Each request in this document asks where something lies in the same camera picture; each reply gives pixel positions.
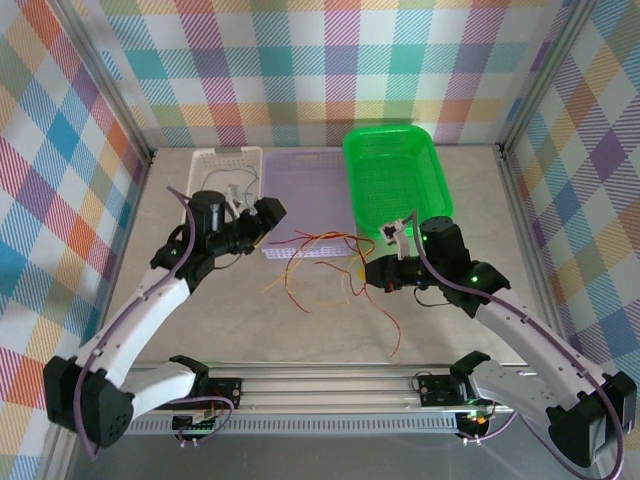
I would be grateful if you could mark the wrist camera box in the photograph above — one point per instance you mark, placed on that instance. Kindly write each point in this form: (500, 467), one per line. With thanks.
(232, 195)
(395, 232)

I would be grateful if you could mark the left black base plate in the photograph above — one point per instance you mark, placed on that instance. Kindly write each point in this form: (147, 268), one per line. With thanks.
(225, 392)

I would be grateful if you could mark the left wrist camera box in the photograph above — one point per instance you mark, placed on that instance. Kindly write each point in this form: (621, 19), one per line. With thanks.
(232, 195)

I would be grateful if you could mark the purple plastic basket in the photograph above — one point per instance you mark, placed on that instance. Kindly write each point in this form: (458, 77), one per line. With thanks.
(310, 190)

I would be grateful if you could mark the white perforated plastic basket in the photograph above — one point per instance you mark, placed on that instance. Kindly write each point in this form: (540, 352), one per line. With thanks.
(200, 167)

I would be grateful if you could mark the green plastic basket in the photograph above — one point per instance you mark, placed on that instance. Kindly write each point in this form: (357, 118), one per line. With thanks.
(395, 170)

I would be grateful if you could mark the orange lit control board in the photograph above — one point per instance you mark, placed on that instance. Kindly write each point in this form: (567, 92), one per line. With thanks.
(475, 421)

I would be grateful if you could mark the aluminium table side rail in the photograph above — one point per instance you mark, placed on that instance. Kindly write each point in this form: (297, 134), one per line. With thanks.
(526, 225)
(134, 220)

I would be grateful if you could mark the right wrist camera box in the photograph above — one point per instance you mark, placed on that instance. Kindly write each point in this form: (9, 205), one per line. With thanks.
(395, 232)

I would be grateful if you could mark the green terminal control board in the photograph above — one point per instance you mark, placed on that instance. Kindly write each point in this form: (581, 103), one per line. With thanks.
(195, 425)

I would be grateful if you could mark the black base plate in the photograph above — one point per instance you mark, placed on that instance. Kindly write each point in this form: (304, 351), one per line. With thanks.
(225, 392)
(435, 390)

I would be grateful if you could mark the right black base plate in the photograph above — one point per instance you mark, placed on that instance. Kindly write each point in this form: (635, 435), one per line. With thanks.
(435, 390)

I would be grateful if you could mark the aluminium frame post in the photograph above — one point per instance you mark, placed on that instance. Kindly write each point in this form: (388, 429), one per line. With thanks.
(545, 75)
(106, 75)

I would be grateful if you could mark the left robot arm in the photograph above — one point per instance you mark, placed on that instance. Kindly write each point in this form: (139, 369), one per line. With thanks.
(140, 320)

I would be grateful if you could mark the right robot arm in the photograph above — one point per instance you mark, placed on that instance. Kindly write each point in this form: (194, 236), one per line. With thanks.
(525, 335)

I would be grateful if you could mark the aluminium mounting rail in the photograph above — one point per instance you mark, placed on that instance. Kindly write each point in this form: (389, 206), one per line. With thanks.
(325, 395)

